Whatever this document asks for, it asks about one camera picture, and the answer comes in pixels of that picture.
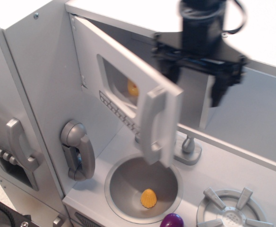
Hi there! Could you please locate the grey ice dispenser panel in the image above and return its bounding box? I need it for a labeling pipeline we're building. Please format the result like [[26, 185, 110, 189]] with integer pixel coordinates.
[[0, 147, 38, 191]]

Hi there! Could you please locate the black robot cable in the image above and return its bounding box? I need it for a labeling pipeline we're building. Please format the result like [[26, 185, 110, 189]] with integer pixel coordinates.
[[222, 0, 247, 35]]

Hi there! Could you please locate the grey toy telephone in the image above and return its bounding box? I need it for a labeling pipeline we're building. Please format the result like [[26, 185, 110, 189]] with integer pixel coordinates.
[[60, 120, 95, 182]]

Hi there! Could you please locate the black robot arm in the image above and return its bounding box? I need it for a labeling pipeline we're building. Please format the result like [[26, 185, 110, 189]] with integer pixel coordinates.
[[153, 0, 247, 107]]

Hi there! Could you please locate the grey toy faucet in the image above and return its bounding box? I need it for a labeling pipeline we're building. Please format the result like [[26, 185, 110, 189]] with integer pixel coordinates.
[[135, 133, 202, 167]]

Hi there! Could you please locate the yellow toy inside microwave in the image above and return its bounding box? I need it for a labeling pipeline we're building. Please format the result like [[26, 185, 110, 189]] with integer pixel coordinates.
[[127, 79, 139, 96]]

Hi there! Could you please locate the black cable bottom left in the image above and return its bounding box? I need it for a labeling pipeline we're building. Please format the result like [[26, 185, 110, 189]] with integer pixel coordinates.
[[0, 201, 18, 227]]

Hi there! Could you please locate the yellow toy corn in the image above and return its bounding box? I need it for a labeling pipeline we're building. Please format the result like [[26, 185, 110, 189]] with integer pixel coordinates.
[[140, 189, 157, 209]]

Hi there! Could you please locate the grey toy microwave door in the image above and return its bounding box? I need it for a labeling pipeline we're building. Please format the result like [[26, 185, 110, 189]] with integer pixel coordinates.
[[70, 15, 183, 167]]

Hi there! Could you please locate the grey round sink bowl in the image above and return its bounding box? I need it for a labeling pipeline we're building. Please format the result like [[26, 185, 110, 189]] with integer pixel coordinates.
[[104, 154, 183, 224]]

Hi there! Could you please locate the purple toy eggplant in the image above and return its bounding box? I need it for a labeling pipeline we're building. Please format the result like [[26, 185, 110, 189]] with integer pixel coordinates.
[[160, 213, 184, 227]]

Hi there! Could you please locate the grey fridge door handle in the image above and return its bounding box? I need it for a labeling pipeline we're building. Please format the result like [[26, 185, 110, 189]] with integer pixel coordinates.
[[6, 118, 39, 172]]

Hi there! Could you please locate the grey toy stove burner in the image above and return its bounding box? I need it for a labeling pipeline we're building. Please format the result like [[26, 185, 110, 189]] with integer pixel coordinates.
[[196, 187, 274, 227]]

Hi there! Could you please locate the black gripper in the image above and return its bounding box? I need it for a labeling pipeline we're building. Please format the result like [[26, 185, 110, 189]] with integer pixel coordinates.
[[153, 16, 247, 107]]

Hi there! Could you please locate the grey oven door handle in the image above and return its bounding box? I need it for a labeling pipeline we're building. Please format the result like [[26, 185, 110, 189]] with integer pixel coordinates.
[[52, 216, 63, 227]]

